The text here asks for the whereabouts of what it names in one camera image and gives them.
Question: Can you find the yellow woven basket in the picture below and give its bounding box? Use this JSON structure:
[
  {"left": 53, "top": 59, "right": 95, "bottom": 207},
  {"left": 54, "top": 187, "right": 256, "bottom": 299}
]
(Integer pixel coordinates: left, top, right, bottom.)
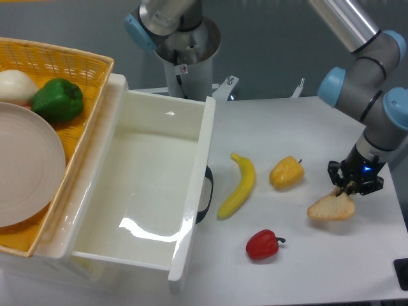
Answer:
[{"left": 1, "top": 38, "right": 114, "bottom": 258}]

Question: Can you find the white clamp bracket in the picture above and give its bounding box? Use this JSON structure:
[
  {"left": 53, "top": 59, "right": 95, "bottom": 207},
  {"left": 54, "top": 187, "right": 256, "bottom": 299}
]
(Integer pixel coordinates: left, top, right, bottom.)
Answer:
[{"left": 291, "top": 78, "right": 305, "bottom": 98}]

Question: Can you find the green bell pepper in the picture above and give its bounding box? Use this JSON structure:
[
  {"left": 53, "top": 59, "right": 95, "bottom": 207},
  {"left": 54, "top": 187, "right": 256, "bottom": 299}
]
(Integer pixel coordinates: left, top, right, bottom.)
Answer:
[{"left": 31, "top": 78, "right": 84, "bottom": 123}]

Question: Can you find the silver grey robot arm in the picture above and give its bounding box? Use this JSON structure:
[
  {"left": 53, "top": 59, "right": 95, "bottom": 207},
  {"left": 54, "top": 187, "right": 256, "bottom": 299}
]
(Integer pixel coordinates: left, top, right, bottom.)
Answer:
[{"left": 310, "top": 1, "right": 407, "bottom": 196}]

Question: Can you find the red bell pepper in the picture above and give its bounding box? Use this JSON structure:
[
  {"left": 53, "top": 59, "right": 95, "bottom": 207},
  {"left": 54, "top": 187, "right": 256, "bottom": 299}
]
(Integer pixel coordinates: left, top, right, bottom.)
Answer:
[{"left": 245, "top": 229, "right": 286, "bottom": 260}]

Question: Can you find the yellow bell pepper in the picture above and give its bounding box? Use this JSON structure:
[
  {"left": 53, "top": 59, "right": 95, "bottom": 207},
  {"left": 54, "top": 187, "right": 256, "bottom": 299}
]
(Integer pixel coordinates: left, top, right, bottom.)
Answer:
[{"left": 269, "top": 156, "right": 305, "bottom": 190}]

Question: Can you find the white drawer cabinet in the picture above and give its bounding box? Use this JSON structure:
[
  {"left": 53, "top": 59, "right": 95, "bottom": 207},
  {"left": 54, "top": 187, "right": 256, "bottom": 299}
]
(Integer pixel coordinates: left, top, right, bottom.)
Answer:
[{"left": 1, "top": 74, "right": 191, "bottom": 294}]

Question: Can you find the white plastic drawer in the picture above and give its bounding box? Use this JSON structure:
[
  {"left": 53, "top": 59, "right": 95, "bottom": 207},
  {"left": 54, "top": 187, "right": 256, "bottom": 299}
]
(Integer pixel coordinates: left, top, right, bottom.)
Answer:
[{"left": 68, "top": 89, "right": 217, "bottom": 282}]

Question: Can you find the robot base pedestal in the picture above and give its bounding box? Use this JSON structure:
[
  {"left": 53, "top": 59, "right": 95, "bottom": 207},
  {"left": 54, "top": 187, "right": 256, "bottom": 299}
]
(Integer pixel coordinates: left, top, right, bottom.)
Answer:
[{"left": 124, "top": 1, "right": 221, "bottom": 101}]

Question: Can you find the black drawer handle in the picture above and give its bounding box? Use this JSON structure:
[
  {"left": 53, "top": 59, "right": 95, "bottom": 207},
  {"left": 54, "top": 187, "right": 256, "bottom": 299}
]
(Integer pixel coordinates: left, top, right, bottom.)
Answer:
[{"left": 196, "top": 166, "right": 214, "bottom": 224}]

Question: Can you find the pink plate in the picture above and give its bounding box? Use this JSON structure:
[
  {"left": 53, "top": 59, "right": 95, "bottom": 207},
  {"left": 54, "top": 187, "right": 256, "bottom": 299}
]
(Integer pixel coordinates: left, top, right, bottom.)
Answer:
[{"left": 1, "top": 103, "right": 66, "bottom": 227}]

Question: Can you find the triangle toast bread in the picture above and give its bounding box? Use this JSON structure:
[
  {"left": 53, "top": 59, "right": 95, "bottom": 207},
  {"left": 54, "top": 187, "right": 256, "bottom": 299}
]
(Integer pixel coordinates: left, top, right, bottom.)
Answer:
[{"left": 307, "top": 189, "right": 355, "bottom": 221}]

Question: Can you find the white metal bracket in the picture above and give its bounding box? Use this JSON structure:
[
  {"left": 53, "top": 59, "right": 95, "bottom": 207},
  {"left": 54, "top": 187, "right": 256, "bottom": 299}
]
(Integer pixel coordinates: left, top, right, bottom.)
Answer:
[{"left": 212, "top": 75, "right": 239, "bottom": 102}]

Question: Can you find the black object at table edge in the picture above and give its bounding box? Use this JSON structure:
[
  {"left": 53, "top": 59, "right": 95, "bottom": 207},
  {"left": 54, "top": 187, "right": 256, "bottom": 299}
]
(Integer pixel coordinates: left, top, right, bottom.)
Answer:
[{"left": 393, "top": 258, "right": 408, "bottom": 291}]

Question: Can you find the white onion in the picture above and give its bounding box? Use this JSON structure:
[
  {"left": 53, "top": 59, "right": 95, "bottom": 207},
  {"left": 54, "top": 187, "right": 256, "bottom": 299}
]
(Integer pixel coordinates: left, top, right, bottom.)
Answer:
[{"left": 1, "top": 69, "right": 39, "bottom": 106}]

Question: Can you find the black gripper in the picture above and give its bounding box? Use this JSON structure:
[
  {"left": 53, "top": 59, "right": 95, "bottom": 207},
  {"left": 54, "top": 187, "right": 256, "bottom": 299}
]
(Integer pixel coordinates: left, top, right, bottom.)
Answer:
[{"left": 327, "top": 145, "right": 385, "bottom": 196}]

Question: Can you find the yellow banana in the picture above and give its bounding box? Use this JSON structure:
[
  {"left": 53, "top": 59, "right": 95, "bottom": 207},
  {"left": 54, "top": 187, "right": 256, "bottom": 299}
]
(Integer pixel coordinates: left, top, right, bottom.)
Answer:
[{"left": 217, "top": 153, "right": 256, "bottom": 220}]

